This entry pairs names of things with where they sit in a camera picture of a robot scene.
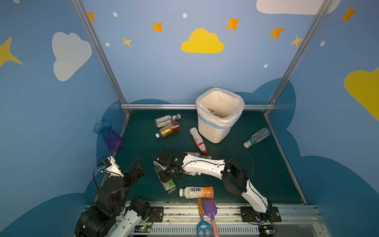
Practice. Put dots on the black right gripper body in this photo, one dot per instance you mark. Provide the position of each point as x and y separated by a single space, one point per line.
164 167

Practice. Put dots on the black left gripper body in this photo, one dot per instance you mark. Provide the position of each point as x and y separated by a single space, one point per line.
135 171

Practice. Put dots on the white bottle red label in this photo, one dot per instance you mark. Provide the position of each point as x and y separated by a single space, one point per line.
198 140

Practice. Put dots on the orange brown label bottle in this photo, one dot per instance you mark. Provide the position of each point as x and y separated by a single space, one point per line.
211 110

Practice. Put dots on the clear bottle white orange label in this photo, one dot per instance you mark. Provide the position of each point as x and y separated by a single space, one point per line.
199 155

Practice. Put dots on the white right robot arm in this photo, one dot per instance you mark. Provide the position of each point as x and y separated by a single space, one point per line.
233 176

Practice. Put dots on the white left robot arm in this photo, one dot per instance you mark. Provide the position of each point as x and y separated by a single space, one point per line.
112 196

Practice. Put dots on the white ribbed trash bin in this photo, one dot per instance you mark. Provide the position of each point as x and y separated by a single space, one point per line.
212 134

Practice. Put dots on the white bin liner bag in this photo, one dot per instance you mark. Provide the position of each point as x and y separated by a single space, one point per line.
227 105

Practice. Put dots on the clear bottle red green label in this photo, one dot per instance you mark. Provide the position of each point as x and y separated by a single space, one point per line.
169 186

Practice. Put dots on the orange white tea bottle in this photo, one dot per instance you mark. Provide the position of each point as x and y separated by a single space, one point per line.
197 192

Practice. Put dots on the gold red label tea bottle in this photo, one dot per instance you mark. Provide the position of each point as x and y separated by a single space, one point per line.
168 129

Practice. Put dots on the purple plastic vase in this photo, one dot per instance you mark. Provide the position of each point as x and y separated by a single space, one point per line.
113 140

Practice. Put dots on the clear bottle green white label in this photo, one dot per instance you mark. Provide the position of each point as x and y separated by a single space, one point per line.
165 120

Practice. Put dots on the left green circuit board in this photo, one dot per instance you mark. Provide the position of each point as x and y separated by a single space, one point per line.
142 229

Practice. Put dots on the green circuit board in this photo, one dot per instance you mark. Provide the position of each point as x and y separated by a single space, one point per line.
142 229
266 230

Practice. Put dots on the purple toy shovel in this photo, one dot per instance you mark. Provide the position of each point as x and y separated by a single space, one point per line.
210 210

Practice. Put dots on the blue toy garden fork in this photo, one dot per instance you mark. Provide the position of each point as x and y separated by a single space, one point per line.
203 227

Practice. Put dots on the clear empty bottle green cap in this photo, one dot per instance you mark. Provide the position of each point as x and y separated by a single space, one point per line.
257 137

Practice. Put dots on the right green circuit board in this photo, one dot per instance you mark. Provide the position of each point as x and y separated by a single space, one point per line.
266 230

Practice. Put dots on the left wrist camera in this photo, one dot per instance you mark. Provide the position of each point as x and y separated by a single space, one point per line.
109 166

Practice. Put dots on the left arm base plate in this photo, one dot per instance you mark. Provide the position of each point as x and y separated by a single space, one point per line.
156 214

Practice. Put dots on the aluminium frame back rail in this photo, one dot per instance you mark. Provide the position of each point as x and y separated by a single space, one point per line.
187 107

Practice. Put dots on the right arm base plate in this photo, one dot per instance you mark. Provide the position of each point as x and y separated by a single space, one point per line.
248 214

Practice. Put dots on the aluminium frame left post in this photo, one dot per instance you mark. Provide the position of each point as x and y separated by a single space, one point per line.
84 17

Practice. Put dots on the aluminium frame post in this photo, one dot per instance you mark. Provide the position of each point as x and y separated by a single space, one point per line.
304 44
84 17

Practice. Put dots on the aluminium frame right post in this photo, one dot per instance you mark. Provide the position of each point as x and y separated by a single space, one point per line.
304 44

